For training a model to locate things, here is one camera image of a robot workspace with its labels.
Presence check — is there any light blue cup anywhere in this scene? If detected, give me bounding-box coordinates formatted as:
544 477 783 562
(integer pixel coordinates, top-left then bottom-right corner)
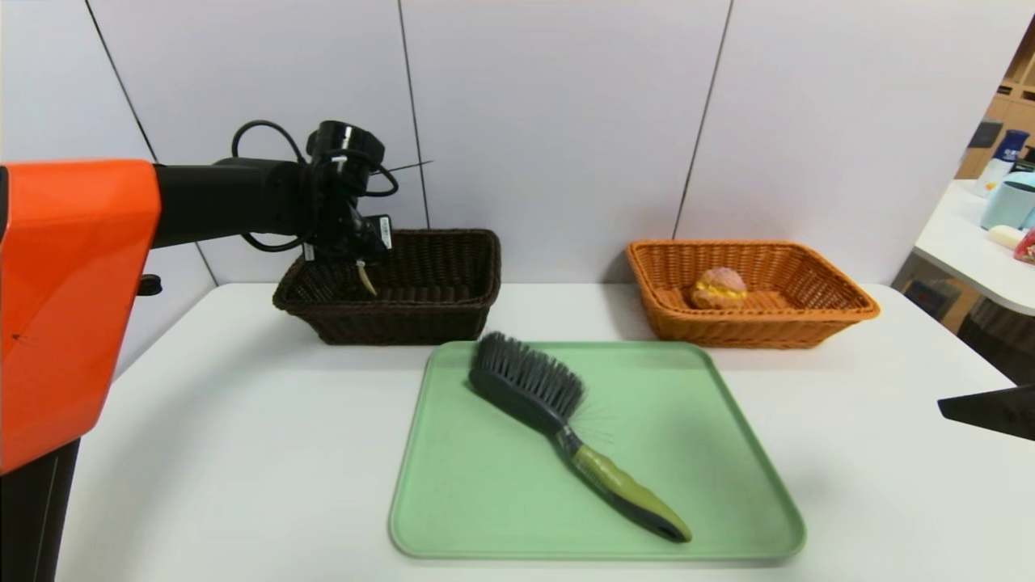
979 171 1035 232

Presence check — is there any white side table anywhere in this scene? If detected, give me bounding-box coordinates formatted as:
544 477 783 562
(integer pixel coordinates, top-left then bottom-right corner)
912 179 1035 318

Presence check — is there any blue cap bottle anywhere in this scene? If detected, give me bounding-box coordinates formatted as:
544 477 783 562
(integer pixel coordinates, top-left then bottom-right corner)
974 129 1030 200

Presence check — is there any orange wicker basket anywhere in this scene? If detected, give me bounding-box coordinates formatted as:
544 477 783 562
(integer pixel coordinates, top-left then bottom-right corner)
626 238 881 351

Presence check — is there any round cream puff bread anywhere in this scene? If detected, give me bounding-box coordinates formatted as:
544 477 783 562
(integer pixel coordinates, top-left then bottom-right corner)
688 266 749 311

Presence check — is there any dark brown wicker basket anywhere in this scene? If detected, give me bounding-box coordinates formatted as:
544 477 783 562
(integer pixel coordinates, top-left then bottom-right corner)
272 228 503 347

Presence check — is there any grey bristle brush green handle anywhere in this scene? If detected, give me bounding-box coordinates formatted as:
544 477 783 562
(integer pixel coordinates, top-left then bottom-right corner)
468 331 694 544

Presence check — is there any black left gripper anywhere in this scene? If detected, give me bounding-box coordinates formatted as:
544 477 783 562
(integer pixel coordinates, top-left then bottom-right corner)
346 214 395 259

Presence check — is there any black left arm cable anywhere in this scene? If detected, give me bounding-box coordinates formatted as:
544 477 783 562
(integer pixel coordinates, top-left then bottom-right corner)
230 120 310 254

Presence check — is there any brown cardboard box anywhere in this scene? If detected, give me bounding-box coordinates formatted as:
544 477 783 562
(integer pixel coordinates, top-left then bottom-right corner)
893 273 965 321

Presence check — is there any wooden shelf unit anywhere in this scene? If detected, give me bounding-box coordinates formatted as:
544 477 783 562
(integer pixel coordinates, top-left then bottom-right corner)
954 16 1035 183

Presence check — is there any light green plastic tray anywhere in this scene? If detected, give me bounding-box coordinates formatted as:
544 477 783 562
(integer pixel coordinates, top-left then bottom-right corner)
388 339 807 561

